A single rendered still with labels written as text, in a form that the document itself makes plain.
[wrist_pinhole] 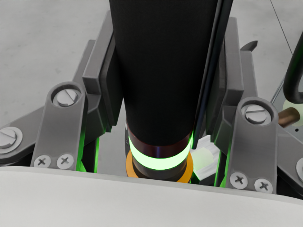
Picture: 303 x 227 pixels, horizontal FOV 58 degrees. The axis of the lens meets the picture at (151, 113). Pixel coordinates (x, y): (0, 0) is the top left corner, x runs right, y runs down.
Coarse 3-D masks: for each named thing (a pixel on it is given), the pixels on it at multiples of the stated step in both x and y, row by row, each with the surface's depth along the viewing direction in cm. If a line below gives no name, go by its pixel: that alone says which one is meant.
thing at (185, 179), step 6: (126, 162) 17; (192, 162) 17; (126, 168) 17; (132, 168) 17; (186, 168) 17; (192, 168) 17; (132, 174) 17; (186, 174) 17; (180, 180) 16; (186, 180) 17
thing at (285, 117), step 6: (288, 108) 24; (294, 108) 23; (282, 114) 23; (288, 114) 23; (294, 114) 23; (282, 120) 23; (288, 120) 23; (294, 120) 23; (282, 126) 23; (288, 126) 23
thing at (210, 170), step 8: (208, 136) 22; (200, 144) 21; (208, 144) 21; (192, 152) 21; (216, 152) 21; (216, 160) 20; (208, 168) 20; (216, 168) 20; (192, 176) 21; (200, 176) 20; (208, 176) 20; (200, 184) 20; (208, 184) 21
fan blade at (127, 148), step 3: (126, 123) 82; (126, 132) 83; (126, 135) 83; (126, 138) 83; (129, 144) 80; (126, 147) 85; (129, 147) 80; (126, 150) 85; (126, 153) 86; (126, 156) 87
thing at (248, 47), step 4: (248, 44) 49; (252, 44) 46; (256, 44) 45; (244, 48) 50; (248, 48) 46; (252, 48) 45; (204, 120) 55; (204, 124) 58; (204, 128) 60; (200, 136) 59
